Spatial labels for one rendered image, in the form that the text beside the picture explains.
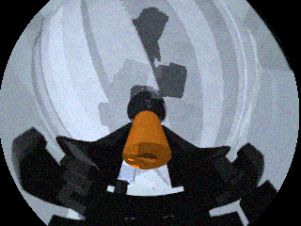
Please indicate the orange knob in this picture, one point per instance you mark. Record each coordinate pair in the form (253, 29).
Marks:
(147, 147)

